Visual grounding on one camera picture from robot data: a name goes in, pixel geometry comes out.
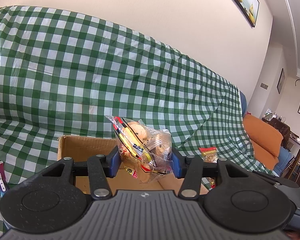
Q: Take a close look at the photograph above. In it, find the purple white snack packet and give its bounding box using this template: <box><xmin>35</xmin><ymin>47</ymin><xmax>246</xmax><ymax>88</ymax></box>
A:
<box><xmin>0</xmin><ymin>161</ymin><xmax>10</xmax><ymax>197</ymax></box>

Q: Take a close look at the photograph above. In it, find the small framed wall picture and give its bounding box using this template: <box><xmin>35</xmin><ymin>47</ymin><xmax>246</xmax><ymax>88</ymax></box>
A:
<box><xmin>277</xmin><ymin>68</ymin><xmax>285</xmax><ymax>94</ymax></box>

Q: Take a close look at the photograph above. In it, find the green white checkered cloth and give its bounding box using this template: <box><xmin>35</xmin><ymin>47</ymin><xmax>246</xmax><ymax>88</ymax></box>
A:
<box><xmin>0</xmin><ymin>6</ymin><xmax>272</xmax><ymax>186</ymax></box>

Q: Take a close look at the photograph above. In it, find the clear bag of biscuits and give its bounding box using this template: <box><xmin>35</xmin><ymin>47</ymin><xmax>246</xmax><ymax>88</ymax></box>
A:
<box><xmin>107</xmin><ymin>115</ymin><xmax>172</xmax><ymax>184</ymax></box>

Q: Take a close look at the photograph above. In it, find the brown cardboard box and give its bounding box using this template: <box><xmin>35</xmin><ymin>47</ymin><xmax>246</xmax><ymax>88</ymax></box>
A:
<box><xmin>54</xmin><ymin>135</ymin><xmax>183</xmax><ymax>199</ymax></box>

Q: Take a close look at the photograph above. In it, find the dark wooden side furniture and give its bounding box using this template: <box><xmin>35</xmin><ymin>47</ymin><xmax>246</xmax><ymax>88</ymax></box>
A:
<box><xmin>261</xmin><ymin>109</ymin><xmax>300</xmax><ymax>183</ymax></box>

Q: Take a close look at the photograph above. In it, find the orange cushion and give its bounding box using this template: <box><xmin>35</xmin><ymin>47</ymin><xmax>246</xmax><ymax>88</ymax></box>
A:
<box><xmin>243</xmin><ymin>114</ymin><xmax>283</xmax><ymax>170</ymax></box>

